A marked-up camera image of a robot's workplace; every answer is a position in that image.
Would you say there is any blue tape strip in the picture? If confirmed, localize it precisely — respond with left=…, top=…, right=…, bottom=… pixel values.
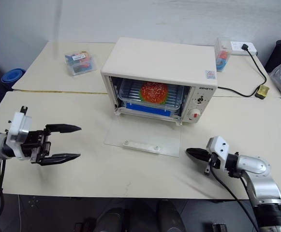
left=126, top=102, right=172, bottom=117

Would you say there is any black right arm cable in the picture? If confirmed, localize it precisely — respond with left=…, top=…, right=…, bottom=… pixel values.
left=210, top=157, right=262, bottom=232

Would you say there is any black power cord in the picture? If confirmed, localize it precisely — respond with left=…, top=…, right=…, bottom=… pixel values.
left=217, top=49, right=268, bottom=98

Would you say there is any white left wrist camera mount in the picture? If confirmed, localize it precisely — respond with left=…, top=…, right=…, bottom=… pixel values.
left=5, top=105, right=32, bottom=161

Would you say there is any clear plastic food container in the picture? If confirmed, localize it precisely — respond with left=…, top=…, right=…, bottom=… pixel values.
left=118, top=78, right=182, bottom=114

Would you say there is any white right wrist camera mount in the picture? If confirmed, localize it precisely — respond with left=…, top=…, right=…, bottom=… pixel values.
left=206, top=135, right=229, bottom=161

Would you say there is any glass oven door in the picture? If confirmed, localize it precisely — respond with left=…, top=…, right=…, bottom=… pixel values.
left=104, top=118, right=182, bottom=159

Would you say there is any cream toaster oven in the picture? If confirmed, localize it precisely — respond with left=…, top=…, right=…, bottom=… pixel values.
left=100, top=37, right=219, bottom=127

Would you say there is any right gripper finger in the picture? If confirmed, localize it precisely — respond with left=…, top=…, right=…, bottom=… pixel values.
left=186, top=147, right=210, bottom=156
left=187, top=153, right=210, bottom=162

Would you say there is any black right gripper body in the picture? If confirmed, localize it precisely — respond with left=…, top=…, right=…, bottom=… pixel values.
left=204, top=153, right=222, bottom=176

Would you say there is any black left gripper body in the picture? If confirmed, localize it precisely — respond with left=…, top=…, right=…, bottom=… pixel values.
left=21, top=129, right=52, bottom=165

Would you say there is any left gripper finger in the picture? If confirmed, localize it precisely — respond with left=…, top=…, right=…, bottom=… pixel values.
left=44, top=123, right=82, bottom=136
left=39, top=153, right=81, bottom=167

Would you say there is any clear box of colourful parts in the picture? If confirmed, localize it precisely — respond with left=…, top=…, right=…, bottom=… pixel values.
left=64, top=51, right=98, bottom=77

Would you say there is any toy hamburger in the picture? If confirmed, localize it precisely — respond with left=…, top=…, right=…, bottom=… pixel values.
left=139, top=81, right=169, bottom=105

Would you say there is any blue ribbed bowl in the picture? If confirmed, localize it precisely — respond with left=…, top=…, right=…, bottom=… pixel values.
left=0, top=68, right=26, bottom=84

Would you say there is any yellow and black inline switch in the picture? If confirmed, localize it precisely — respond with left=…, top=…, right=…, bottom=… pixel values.
left=254, top=85, right=270, bottom=100

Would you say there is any white power strip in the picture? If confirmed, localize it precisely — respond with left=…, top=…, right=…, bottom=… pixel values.
left=229, top=41, right=258, bottom=57

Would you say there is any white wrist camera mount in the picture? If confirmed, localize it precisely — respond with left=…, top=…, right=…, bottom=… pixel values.
left=5, top=105, right=32, bottom=161
left=206, top=135, right=229, bottom=161

